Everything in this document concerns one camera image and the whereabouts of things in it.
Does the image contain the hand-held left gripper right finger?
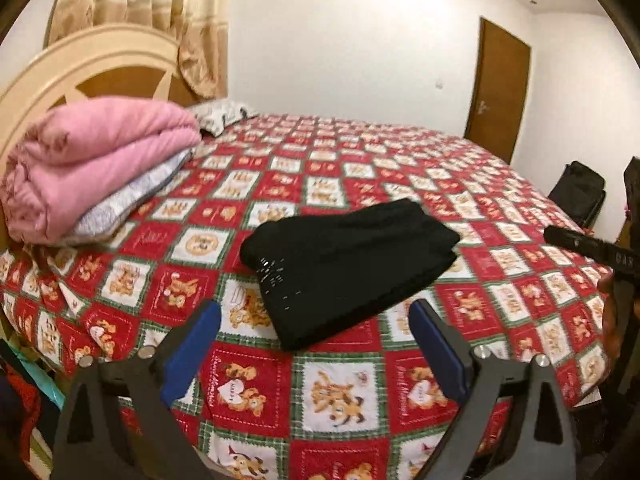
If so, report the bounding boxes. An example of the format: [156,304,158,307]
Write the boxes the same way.
[407,299,576,480]

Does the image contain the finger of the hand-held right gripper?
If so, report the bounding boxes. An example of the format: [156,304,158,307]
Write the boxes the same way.
[543,225,623,268]

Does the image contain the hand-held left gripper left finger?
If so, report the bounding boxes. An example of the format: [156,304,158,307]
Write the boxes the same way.
[50,300,236,480]

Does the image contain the black pants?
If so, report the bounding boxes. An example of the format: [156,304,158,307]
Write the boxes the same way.
[240,198,462,352]

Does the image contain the person's right hand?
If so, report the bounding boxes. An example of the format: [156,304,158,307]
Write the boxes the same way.
[597,272,627,357]

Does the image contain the black suitcase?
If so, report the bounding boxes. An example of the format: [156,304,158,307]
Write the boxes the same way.
[547,161,608,229]

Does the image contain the teal cloth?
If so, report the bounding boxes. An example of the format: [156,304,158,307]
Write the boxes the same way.
[0,340,67,413]

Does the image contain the brown wooden door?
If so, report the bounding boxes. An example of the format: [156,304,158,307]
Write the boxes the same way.
[464,16,532,165]

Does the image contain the grey white folded quilt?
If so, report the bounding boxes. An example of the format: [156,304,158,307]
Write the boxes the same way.
[70,147,194,247]

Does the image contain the red cloth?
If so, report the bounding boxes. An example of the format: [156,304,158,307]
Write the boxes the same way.
[0,370,45,443]

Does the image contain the red printed checkered blanket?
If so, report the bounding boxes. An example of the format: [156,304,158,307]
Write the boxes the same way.
[0,112,621,480]

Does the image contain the pink folded comforter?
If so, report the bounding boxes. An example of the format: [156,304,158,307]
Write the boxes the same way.
[0,99,202,246]

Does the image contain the white patterned pillow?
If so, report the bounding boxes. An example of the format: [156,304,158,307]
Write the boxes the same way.
[187,100,260,137]

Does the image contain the cream wooden headboard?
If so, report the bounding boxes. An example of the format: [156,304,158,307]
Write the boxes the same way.
[0,25,201,248]

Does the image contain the beige patterned curtain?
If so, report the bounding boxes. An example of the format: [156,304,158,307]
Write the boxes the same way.
[47,0,236,101]

